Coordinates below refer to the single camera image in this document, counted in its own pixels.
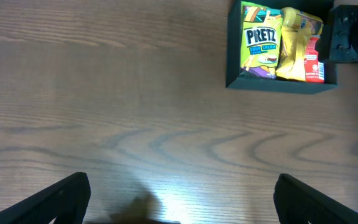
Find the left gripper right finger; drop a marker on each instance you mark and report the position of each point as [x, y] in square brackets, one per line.
[298, 203]

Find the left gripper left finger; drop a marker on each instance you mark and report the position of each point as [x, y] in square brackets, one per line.
[63, 202]

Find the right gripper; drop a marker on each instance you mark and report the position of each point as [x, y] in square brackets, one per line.
[334, 45]

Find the black gift box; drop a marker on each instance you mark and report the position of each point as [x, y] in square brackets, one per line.
[235, 80]

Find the yellow candy wrapper packet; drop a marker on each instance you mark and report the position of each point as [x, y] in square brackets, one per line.
[292, 55]

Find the yellow small snack can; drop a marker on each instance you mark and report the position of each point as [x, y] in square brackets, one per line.
[297, 19]

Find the Pretz snack box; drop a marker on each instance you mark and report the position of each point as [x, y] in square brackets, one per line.
[261, 39]

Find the red snack can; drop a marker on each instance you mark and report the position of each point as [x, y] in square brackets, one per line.
[314, 70]

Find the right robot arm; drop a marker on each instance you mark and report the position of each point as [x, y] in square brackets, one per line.
[354, 35]

